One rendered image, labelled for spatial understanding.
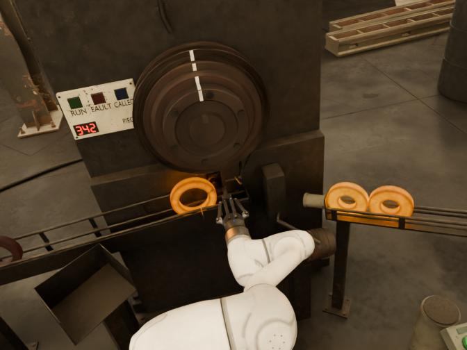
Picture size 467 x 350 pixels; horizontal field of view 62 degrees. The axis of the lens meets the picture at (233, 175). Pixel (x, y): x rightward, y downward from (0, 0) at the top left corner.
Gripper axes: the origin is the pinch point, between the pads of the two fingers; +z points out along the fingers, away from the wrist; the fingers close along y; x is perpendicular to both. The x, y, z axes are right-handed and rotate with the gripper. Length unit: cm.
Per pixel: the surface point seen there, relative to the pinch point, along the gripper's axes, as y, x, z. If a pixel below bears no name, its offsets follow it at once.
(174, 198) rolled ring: -20.3, 4.1, 0.2
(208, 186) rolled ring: -6.1, 6.0, 0.6
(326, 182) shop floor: 76, -81, 71
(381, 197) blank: 54, 4, -22
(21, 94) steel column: -156, -58, 248
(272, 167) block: 20.8, 5.2, 4.7
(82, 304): -60, -13, -26
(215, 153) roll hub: -1.8, 27.8, -7.5
